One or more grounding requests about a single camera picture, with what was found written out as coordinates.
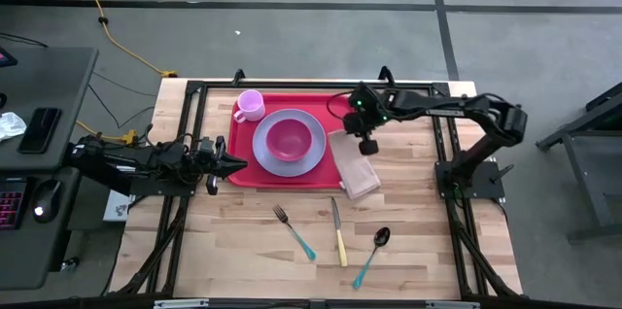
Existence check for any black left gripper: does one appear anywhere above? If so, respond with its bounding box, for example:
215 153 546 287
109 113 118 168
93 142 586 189
182 136 248 197

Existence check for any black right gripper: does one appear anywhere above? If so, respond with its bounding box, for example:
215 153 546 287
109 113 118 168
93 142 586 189
358 119 381 157

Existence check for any beige napkin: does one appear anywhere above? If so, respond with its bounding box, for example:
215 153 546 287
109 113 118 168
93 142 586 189
327 128 382 201

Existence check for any lavender round plate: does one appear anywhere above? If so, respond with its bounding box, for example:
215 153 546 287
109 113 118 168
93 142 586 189
252 108 328 178

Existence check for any lilac plastic mug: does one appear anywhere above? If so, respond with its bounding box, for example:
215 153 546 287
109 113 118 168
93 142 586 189
232 88 266 124

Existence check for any pink plastic bowl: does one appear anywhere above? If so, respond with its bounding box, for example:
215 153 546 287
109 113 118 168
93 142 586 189
265 118 314 163

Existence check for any spoon with teal handle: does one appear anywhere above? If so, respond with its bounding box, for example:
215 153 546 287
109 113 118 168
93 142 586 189
352 226 392 292

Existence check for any fork with teal handle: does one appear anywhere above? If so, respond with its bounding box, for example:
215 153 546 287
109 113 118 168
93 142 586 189
271 204 318 262

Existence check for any knife with cream handle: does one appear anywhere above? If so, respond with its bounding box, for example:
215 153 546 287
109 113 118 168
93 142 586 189
330 197 349 268

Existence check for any red plastic tray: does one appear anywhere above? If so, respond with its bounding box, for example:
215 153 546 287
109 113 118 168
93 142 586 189
226 93 362 189

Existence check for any white printed box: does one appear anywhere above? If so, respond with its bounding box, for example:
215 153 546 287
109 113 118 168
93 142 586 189
102 189 136 223

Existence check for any black computer mouse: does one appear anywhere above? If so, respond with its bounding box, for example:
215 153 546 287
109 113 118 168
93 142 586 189
31 178 63 224

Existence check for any black smartphone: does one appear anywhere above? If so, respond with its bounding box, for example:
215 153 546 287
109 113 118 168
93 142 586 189
17 107 63 155

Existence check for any grey office desk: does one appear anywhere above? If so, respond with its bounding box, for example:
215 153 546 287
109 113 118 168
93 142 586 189
0 46 101 292

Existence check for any backlit computer keyboard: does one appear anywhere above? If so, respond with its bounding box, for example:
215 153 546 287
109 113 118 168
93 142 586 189
0 180 28 231

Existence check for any white crumpled tissue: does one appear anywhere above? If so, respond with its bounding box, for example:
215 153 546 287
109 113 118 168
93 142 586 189
0 112 28 143

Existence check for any grey metal cart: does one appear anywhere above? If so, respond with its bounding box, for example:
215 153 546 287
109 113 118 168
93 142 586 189
536 83 622 242

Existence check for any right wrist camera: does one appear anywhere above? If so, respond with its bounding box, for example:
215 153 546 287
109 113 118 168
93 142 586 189
342 113 363 136

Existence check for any yellow extension cord socket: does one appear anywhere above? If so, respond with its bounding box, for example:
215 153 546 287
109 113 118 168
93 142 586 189
75 120 140 146

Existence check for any yellow floor cable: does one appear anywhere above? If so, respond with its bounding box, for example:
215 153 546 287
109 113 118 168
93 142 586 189
61 0 180 80

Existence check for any silver aluminium bracket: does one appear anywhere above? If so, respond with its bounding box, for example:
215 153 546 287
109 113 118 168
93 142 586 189
425 300 482 309
153 298 210 309

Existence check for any thin black floor cable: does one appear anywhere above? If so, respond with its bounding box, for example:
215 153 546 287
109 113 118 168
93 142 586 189
0 31 50 49

